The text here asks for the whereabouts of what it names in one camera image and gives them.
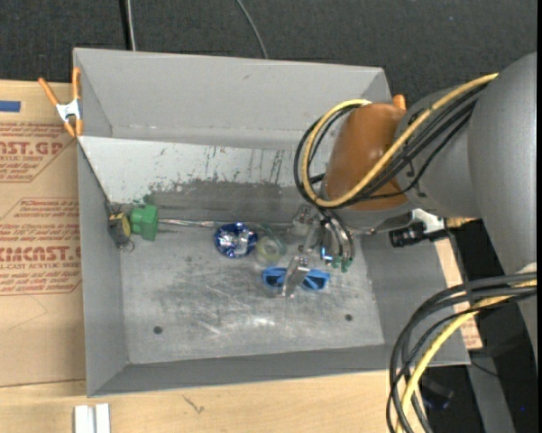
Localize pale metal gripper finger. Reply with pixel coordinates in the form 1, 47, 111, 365
283, 254, 312, 299
291, 204, 320, 254

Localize blue sunglasses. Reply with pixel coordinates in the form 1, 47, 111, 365
261, 266, 332, 298

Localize clear tape roll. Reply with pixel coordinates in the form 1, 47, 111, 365
254, 235, 287, 263

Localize grey metal bin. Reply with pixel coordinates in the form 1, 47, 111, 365
71, 47, 473, 399

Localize blue shiny foil ball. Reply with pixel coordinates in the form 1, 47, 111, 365
213, 221, 260, 259

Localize yellow and black small tool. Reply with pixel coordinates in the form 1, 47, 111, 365
106, 211, 134, 250

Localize brown cardboard board red print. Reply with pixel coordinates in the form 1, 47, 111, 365
0, 78, 484, 388

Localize black cylinder on white bracket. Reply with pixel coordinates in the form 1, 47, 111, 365
387, 207, 462, 249

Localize green plug with thin cable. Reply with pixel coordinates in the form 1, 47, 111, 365
129, 203, 220, 243

